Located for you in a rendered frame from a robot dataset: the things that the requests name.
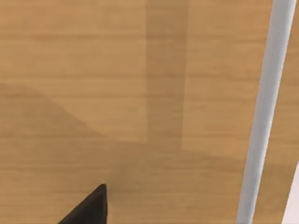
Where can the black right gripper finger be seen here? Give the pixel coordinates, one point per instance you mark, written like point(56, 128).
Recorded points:
point(93, 207)

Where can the wooden door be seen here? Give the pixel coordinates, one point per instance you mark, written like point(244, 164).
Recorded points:
point(116, 93)

